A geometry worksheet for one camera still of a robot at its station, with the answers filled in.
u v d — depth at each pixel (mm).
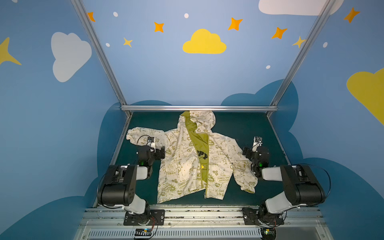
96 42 801
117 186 451
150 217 734
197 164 910
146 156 746
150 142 803
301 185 465
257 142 808
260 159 732
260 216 692
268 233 733
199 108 1230
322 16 723
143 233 731
